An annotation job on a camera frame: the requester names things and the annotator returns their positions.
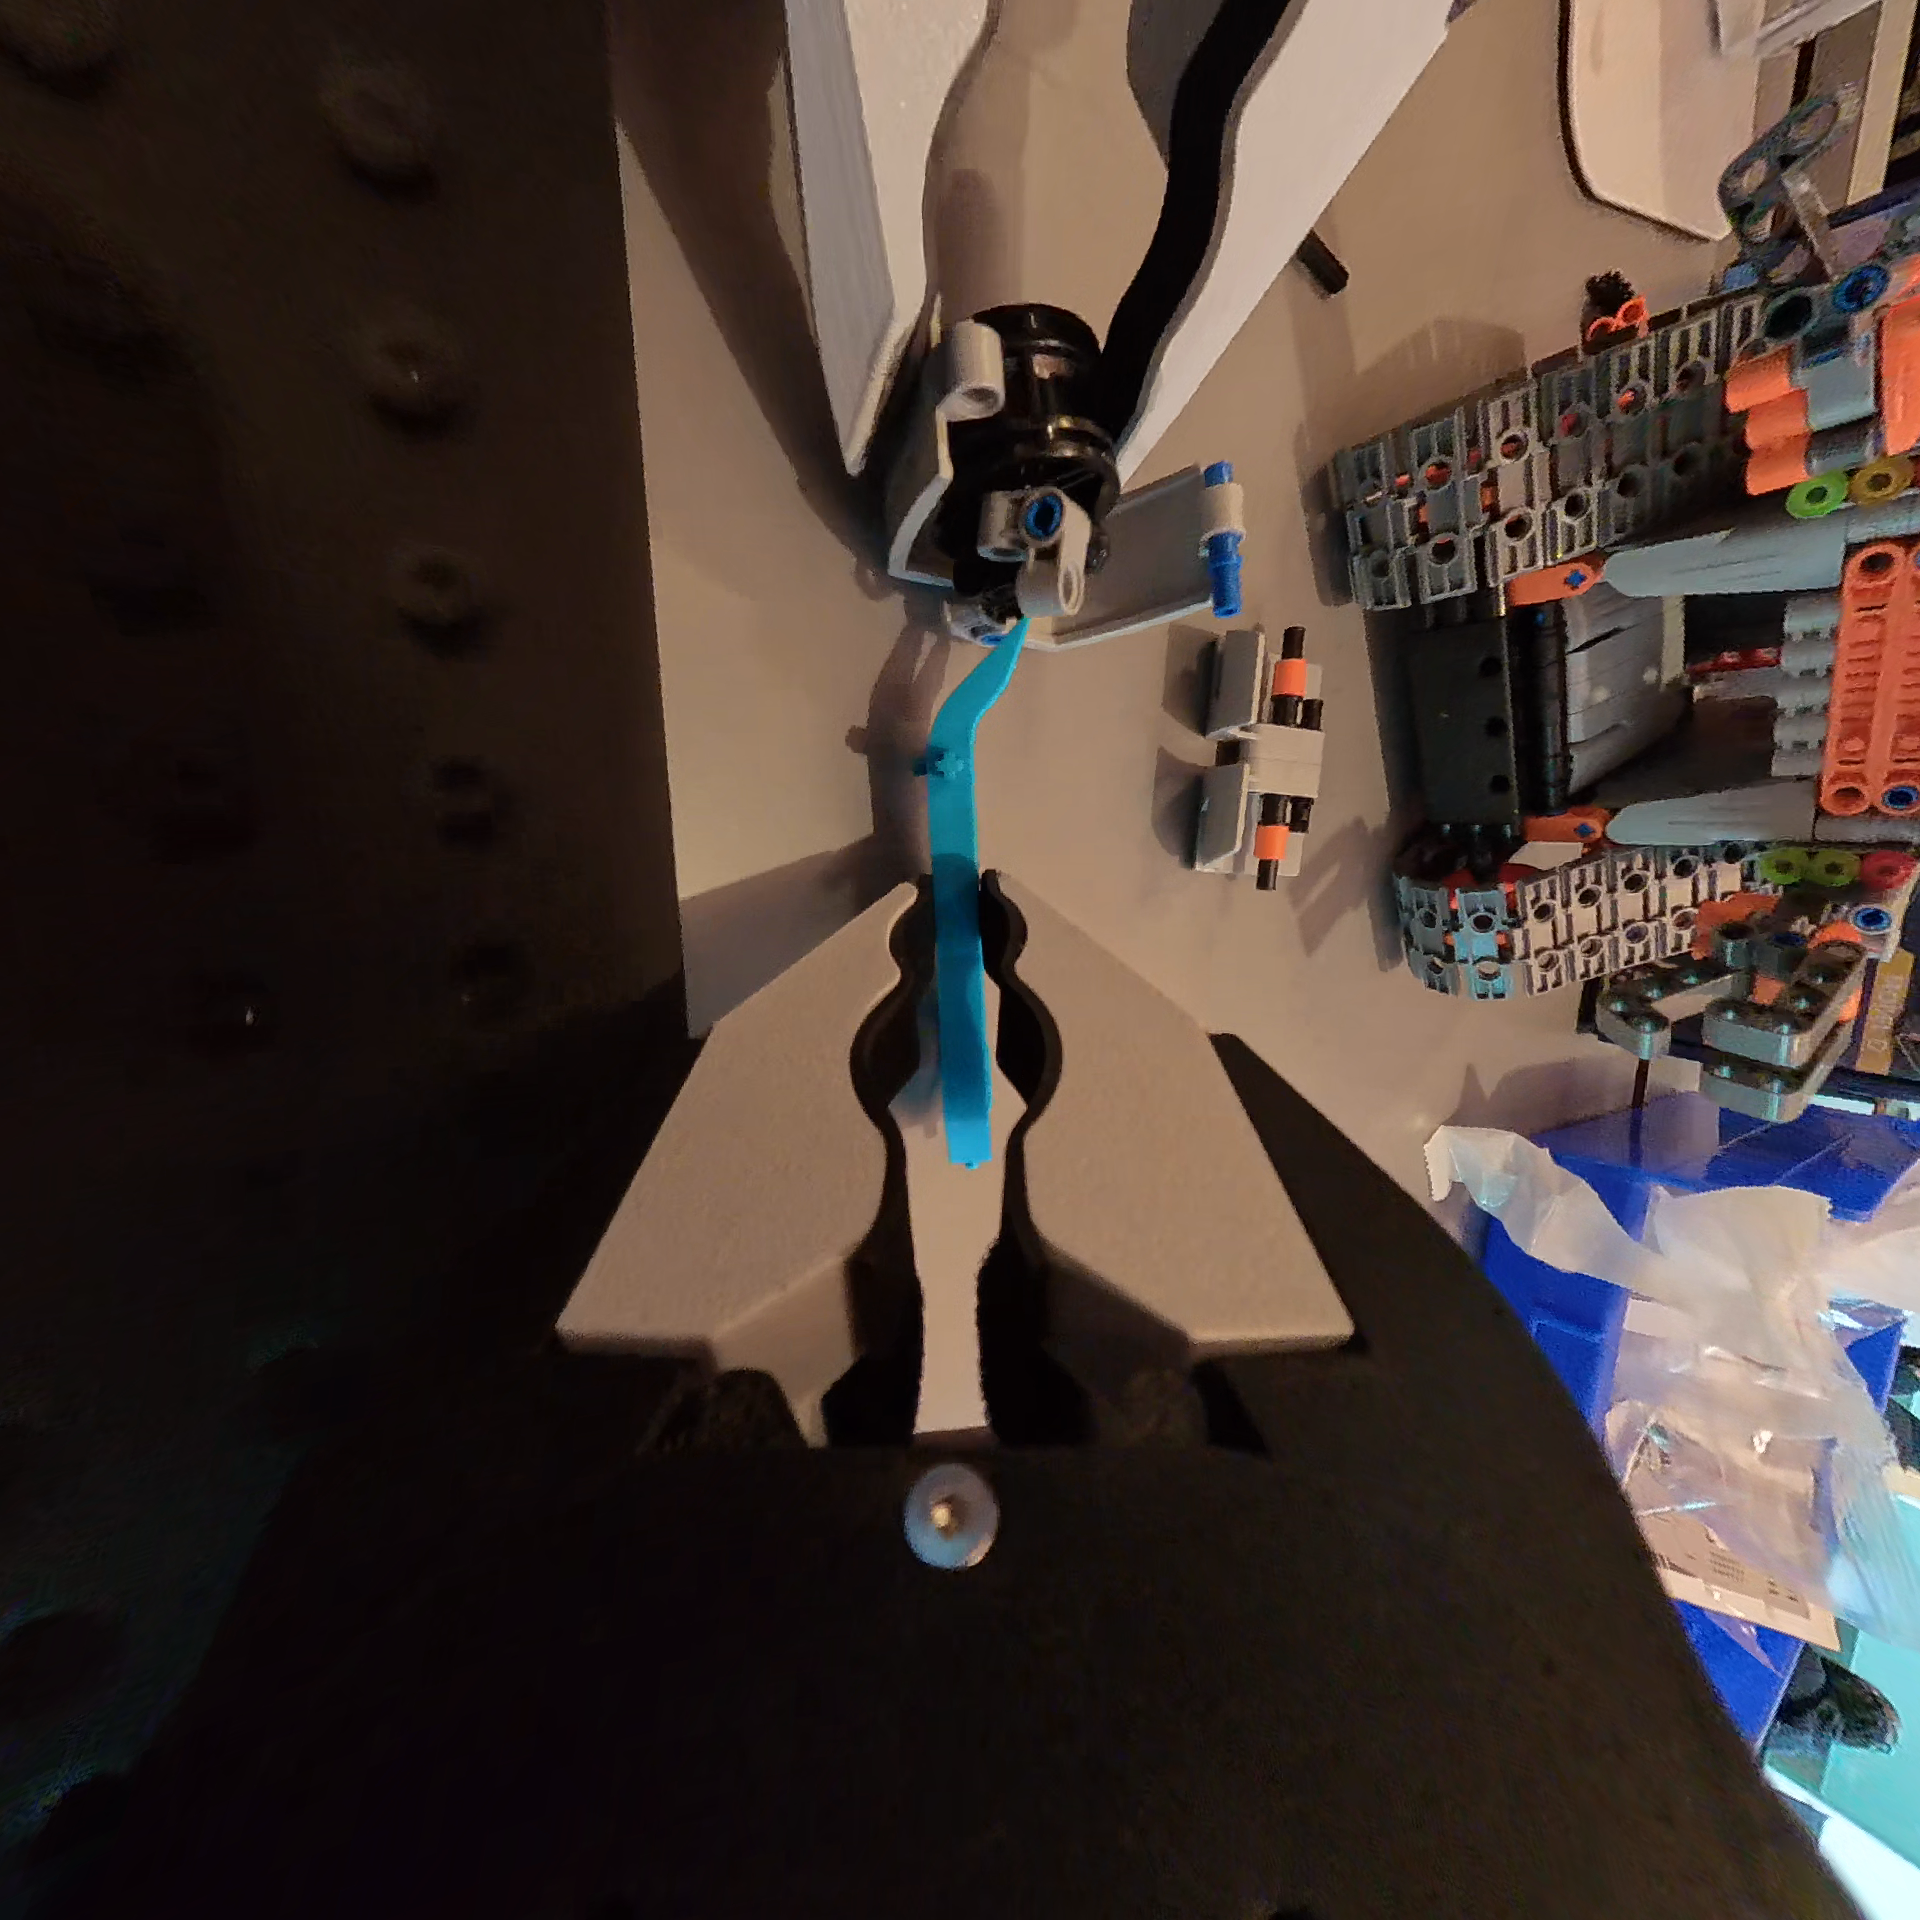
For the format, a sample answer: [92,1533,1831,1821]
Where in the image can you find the grey flap assembly orange bushes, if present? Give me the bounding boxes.
[1192,621,1328,891]

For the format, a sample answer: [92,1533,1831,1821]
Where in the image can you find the blue storage bin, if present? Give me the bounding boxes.
[1476,1096,1920,1749]

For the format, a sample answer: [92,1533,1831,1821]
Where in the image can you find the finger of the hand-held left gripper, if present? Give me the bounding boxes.
[780,0,1000,480]
[1103,0,1457,485]

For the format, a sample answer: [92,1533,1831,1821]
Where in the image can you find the white book stand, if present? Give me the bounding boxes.
[1556,0,1766,242]

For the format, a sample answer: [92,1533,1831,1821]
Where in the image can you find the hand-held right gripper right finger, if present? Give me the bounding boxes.
[978,871,1358,1450]

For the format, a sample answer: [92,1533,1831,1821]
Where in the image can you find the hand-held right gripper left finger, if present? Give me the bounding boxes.
[556,881,940,1450]

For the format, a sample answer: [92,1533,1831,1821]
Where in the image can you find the blue plastic separator tool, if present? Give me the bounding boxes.
[915,616,1033,1172]

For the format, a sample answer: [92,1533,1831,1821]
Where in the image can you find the black studded panel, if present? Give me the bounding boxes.
[0,0,694,1920]

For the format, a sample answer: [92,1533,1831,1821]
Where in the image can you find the grey orange tracked toy robot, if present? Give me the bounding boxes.
[1328,89,1920,1128]

